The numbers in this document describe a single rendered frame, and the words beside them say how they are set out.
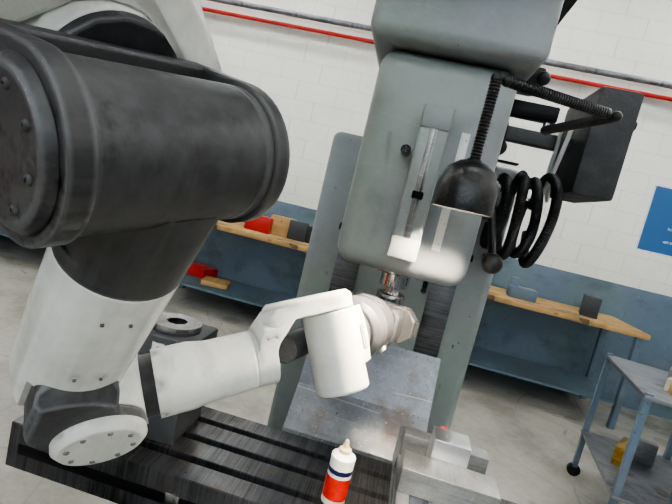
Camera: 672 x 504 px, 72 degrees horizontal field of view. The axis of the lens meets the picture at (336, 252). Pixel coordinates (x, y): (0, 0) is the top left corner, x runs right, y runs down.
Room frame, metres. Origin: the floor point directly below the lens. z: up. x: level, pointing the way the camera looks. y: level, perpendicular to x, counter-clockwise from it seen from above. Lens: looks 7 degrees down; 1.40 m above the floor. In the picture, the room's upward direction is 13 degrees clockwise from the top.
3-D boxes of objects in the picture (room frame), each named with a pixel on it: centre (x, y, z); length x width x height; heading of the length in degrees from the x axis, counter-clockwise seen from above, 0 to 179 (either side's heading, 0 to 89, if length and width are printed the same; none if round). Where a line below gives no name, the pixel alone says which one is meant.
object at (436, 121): (0.65, -0.09, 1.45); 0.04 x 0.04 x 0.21; 83
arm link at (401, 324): (0.68, -0.07, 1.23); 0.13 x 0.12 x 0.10; 68
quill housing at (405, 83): (0.77, -0.11, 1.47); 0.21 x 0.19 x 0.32; 83
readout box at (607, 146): (1.02, -0.48, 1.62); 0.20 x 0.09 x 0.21; 173
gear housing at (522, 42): (0.81, -0.11, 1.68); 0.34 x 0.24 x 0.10; 173
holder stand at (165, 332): (0.82, 0.30, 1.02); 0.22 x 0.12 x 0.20; 85
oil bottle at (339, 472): (0.71, -0.09, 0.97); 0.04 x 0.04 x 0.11
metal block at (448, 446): (0.74, -0.26, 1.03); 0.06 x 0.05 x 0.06; 81
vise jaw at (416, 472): (0.69, -0.25, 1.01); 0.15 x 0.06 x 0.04; 81
